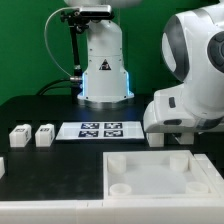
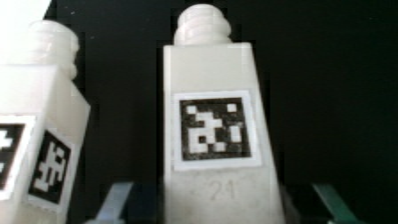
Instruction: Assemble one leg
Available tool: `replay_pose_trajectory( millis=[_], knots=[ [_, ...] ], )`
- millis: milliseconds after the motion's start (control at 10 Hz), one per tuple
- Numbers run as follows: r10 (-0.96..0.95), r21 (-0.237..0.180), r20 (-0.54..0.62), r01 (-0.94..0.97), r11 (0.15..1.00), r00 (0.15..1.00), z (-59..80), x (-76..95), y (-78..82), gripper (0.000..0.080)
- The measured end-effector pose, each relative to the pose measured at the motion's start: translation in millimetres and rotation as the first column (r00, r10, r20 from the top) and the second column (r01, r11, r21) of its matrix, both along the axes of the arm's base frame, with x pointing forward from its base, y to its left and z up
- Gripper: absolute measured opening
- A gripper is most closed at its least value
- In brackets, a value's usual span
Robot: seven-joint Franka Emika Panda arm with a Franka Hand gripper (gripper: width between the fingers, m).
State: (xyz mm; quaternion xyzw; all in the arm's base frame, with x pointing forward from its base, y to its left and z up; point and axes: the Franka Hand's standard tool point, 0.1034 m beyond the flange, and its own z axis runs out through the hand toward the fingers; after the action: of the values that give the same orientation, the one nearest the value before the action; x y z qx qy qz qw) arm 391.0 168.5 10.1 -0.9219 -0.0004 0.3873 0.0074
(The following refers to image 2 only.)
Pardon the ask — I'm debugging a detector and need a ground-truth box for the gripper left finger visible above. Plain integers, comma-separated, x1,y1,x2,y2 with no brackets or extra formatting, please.
84,182,134,224

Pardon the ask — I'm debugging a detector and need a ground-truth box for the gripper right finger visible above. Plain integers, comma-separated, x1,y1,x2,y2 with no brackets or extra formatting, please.
313,183,368,224

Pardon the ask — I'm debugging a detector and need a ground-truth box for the white table leg far right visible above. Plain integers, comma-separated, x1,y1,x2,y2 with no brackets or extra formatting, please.
0,20,91,224

